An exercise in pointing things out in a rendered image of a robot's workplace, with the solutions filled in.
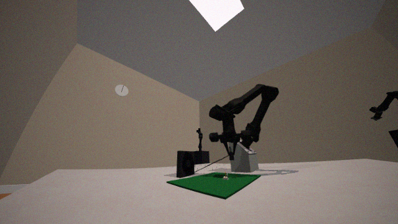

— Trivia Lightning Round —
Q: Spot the green circuit board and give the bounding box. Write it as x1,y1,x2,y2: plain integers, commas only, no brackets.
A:
167,172,261,200

